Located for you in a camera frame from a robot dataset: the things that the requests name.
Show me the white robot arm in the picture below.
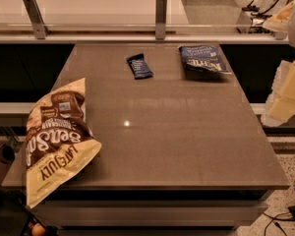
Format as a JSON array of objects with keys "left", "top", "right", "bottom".
[{"left": 261, "top": 1, "right": 295, "bottom": 127}]

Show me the left metal railing bracket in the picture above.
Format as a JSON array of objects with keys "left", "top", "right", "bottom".
[{"left": 23, "top": 0, "right": 49, "bottom": 39}]

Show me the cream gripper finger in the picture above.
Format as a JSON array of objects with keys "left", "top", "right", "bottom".
[
  {"left": 263, "top": 0, "right": 295, "bottom": 32},
  {"left": 261, "top": 61, "right": 295, "bottom": 127}
]

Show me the dark blue snack bar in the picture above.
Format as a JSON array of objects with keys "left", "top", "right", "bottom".
[{"left": 126, "top": 53, "right": 153, "bottom": 80}]

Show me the glass railing panel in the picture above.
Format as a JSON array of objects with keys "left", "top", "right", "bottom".
[{"left": 0, "top": 0, "right": 295, "bottom": 34}]

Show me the blue chip bag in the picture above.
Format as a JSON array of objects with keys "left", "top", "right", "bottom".
[{"left": 179, "top": 45, "right": 230, "bottom": 74}]

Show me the brown chip bag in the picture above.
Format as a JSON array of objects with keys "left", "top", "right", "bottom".
[{"left": 25, "top": 79, "right": 101, "bottom": 208}]

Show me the black floor cable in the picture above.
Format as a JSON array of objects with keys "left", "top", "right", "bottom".
[{"left": 262, "top": 175, "right": 295, "bottom": 236}]

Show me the middle metal railing bracket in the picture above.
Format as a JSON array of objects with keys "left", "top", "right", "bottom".
[{"left": 155, "top": 0, "right": 167, "bottom": 40}]

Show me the dark bin with items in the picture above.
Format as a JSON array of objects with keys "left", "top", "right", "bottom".
[{"left": 0, "top": 186, "right": 59, "bottom": 236}]

